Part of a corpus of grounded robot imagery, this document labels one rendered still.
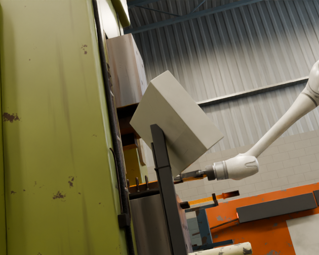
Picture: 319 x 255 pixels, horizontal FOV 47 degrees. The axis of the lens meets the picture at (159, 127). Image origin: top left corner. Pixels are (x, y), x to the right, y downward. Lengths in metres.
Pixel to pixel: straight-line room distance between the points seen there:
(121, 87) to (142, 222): 0.66
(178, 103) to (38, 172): 0.67
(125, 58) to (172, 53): 8.86
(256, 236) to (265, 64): 6.21
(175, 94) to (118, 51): 0.83
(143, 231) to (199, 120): 0.69
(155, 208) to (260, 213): 3.51
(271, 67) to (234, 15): 1.93
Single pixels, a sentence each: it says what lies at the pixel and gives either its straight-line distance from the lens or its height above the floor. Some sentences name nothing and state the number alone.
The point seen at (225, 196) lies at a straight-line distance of 2.33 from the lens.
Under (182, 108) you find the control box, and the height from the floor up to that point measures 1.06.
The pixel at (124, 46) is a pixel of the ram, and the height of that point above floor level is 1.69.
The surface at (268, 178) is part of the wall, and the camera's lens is 9.48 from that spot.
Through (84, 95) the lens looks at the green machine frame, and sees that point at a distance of 1.57.
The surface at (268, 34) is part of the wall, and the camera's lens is 10.98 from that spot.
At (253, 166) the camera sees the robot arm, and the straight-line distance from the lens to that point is 1.79.
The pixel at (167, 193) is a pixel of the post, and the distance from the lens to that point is 1.21.
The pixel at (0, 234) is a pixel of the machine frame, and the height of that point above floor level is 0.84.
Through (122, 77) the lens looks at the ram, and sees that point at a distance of 1.86.
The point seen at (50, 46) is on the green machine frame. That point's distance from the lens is 1.74.
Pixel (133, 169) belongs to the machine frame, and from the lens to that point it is 2.11.
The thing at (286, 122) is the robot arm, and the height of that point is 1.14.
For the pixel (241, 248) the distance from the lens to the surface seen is 1.40.
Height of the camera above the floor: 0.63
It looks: 20 degrees up
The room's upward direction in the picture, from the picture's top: 11 degrees counter-clockwise
